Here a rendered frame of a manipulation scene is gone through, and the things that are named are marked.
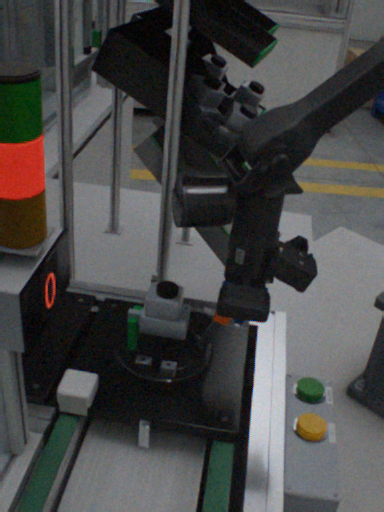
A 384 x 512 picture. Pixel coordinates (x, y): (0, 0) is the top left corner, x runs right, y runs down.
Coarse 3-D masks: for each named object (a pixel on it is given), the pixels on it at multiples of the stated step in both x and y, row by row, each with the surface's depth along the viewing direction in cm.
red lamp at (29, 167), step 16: (0, 144) 46; (16, 144) 47; (32, 144) 47; (0, 160) 47; (16, 160) 47; (32, 160) 48; (0, 176) 48; (16, 176) 48; (32, 176) 49; (0, 192) 49; (16, 192) 49; (32, 192) 49
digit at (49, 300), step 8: (56, 256) 57; (48, 264) 55; (56, 264) 57; (48, 272) 55; (56, 272) 58; (40, 280) 53; (48, 280) 56; (56, 280) 58; (40, 288) 54; (48, 288) 56; (56, 288) 58; (40, 296) 54; (48, 296) 56; (56, 296) 59; (48, 304) 57; (48, 312) 57
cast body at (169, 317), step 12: (156, 288) 78; (168, 288) 77; (180, 288) 79; (156, 300) 76; (168, 300) 77; (180, 300) 77; (132, 312) 80; (144, 312) 78; (156, 312) 77; (168, 312) 77; (180, 312) 80; (144, 324) 79; (156, 324) 78; (168, 324) 78; (180, 324) 78; (168, 336) 79; (180, 336) 79
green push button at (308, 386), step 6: (306, 378) 83; (312, 378) 83; (300, 384) 81; (306, 384) 82; (312, 384) 82; (318, 384) 82; (300, 390) 81; (306, 390) 81; (312, 390) 81; (318, 390) 81; (324, 390) 81; (300, 396) 81; (306, 396) 80; (312, 396) 80; (318, 396) 80
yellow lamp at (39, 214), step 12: (0, 204) 49; (12, 204) 49; (24, 204) 49; (36, 204) 50; (0, 216) 50; (12, 216) 50; (24, 216) 50; (36, 216) 51; (0, 228) 51; (12, 228) 50; (24, 228) 51; (36, 228) 51; (0, 240) 51; (12, 240) 51; (24, 240) 51; (36, 240) 52
